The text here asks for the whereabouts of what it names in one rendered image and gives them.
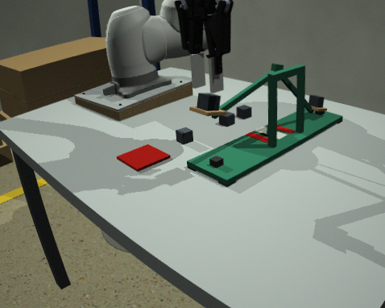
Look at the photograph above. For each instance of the flat red square plate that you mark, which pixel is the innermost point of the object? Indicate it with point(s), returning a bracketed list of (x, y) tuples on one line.
[(143, 157)]

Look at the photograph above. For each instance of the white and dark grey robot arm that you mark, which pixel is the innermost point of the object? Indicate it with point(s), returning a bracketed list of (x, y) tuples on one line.
[(135, 42)]

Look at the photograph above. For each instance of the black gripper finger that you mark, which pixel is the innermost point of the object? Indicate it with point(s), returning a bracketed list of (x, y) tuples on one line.
[(217, 31), (192, 26)]

